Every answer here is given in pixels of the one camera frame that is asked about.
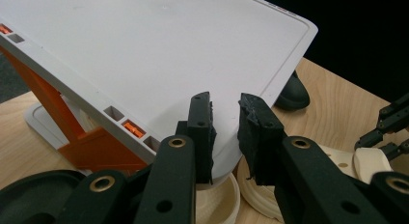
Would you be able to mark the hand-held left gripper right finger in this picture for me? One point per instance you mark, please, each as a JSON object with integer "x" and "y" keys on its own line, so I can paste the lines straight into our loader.
{"x": 259, "y": 143}

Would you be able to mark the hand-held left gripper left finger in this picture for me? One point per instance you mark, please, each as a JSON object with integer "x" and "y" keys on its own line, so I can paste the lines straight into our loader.
{"x": 201, "y": 137}

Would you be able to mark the black slipper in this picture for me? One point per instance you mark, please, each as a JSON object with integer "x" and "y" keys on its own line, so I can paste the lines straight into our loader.
{"x": 294, "y": 93}
{"x": 35, "y": 195}

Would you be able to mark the white orange shoe rack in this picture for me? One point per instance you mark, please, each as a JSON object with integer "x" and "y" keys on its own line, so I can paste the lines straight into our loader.
{"x": 160, "y": 50}

